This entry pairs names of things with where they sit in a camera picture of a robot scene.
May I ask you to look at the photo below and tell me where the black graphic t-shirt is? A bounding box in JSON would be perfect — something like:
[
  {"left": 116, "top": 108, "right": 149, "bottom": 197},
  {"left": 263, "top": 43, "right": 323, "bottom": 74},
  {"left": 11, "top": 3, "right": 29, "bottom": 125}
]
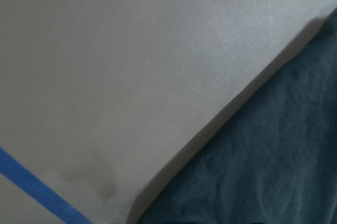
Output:
[{"left": 128, "top": 13, "right": 336, "bottom": 223}]

